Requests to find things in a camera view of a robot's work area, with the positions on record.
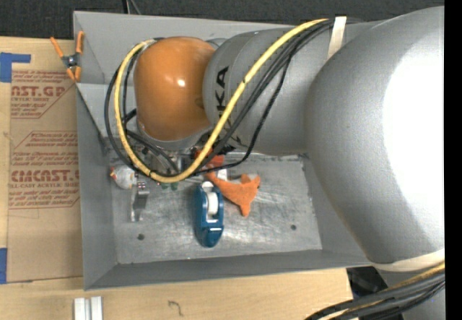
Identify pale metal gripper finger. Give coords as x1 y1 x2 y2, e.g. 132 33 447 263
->
130 181 150 223

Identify white toy animal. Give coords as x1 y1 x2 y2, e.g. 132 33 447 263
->
110 165 139 191

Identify blue tape dispenser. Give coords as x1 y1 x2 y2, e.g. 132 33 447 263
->
192 181 225 248

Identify orange toy fish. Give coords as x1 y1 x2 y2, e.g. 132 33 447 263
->
204 154 262 218

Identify brown cardboard board red print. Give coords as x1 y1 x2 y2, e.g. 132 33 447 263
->
0 35 86 285

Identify grey metal bin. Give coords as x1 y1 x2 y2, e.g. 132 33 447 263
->
73 10 376 291

